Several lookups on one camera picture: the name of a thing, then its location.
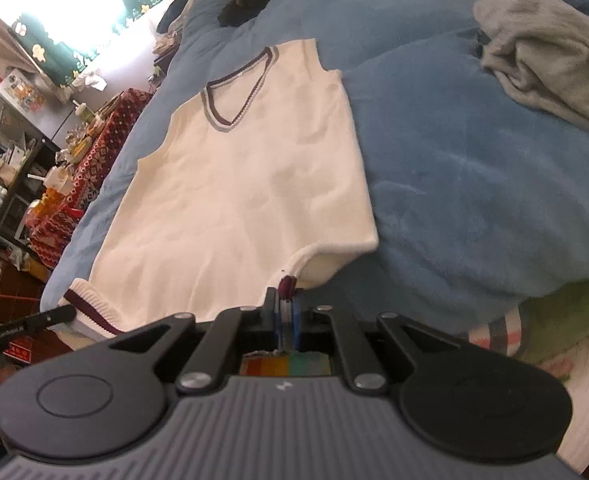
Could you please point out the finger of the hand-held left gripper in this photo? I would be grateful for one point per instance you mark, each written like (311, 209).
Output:
(54, 317)

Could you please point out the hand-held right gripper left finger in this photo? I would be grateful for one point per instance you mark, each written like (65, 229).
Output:
(273, 320)

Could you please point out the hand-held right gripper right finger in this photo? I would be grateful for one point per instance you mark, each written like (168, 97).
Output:
(297, 322)

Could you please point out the cream knit vest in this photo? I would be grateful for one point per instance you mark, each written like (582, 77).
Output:
(249, 160)

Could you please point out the black storage shelf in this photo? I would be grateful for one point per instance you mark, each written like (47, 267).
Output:
(4, 210)

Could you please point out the red patterned tablecloth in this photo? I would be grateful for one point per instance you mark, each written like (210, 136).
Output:
(99, 160)

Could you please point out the blue fleece blanket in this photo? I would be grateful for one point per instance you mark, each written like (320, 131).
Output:
(449, 185)

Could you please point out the green drink cup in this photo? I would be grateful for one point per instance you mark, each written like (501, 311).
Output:
(82, 112)

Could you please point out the silver refrigerator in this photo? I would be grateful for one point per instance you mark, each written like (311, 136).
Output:
(24, 110)

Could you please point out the dark wooden nightstand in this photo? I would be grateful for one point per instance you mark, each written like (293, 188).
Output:
(162, 65)

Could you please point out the dark curled cat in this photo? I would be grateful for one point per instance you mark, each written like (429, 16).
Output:
(244, 7)

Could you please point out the dark pillow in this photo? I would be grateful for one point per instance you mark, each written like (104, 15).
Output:
(172, 15)

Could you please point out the grey knit sweater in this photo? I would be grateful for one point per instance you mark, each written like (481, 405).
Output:
(549, 50)

